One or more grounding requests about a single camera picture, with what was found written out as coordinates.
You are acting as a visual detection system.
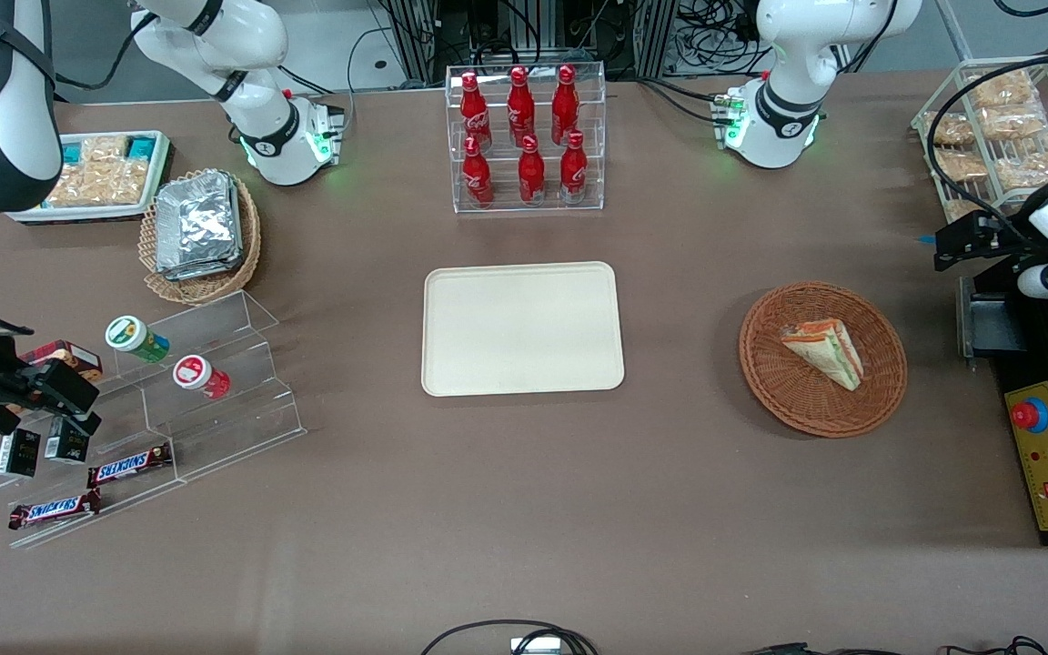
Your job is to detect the thin black cable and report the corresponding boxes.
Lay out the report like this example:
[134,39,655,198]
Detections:
[741,634,1048,655]

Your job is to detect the green cup with white lid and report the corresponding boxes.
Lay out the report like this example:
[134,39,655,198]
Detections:
[105,315,171,364]

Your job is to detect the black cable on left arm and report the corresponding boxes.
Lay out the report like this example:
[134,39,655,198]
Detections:
[926,43,1048,240]

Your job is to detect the silver foil packet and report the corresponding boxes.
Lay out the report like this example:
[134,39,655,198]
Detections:
[160,246,246,283]
[155,172,243,272]

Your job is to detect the aluminium frame with equipment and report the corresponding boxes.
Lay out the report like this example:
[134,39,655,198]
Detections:
[386,0,681,88]

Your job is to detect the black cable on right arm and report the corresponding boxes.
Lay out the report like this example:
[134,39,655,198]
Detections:
[51,13,162,93]

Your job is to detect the clear acrylic stepped stand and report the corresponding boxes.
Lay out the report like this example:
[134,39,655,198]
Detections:
[0,290,307,549]

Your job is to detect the clear acrylic bottle rack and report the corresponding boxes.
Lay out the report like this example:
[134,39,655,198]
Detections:
[446,61,608,215]

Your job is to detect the round brown wicker basket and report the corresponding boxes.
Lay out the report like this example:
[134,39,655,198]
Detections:
[739,281,909,439]

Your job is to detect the red cola bottle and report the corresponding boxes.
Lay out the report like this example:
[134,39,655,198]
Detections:
[507,65,537,147]
[461,136,495,209]
[518,134,548,207]
[559,129,590,204]
[550,63,580,146]
[459,72,493,152]

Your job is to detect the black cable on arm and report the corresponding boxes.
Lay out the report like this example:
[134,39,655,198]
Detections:
[51,13,162,93]
[926,43,1048,240]

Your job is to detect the looped black cable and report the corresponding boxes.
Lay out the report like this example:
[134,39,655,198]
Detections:
[418,620,600,655]

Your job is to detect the dark red carton box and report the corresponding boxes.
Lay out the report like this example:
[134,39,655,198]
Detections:
[19,339,105,384]

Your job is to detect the red cup with white lid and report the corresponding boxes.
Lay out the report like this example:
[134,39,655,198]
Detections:
[171,354,232,400]

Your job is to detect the Snickers chocolate bar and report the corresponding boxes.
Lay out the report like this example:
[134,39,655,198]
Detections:
[6,489,104,531]
[86,442,174,490]

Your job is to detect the triangle sandwich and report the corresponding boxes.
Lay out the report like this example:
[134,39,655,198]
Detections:
[780,318,865,392]

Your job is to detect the brown table cover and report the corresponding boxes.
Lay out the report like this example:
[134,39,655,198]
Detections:
[0,67,1048,655]

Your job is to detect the white wire rack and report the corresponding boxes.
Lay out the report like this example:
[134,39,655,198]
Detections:
[910,58,1048,225]

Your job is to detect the red emergency stop button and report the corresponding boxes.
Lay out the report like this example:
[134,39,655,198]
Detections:
[1010,397,1048,436]

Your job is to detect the oval tan wicker basket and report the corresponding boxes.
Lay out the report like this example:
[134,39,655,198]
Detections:
[138,167,263,306]

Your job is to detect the tangle of black cables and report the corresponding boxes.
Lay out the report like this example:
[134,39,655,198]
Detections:
[670,0,767,76]

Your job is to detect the small black carton box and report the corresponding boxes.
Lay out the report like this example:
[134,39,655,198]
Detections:
[43,420,91,464]
[0,427,42,479]

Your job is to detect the white plastic snack tray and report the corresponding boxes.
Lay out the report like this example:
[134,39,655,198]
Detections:
[9,129,173,225]

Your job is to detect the cream rectangular tray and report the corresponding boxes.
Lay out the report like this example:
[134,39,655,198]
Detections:
[421,261,626,398]

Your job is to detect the black machine with yellow panel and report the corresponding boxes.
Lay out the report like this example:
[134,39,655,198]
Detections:
[955,268,1048,549]

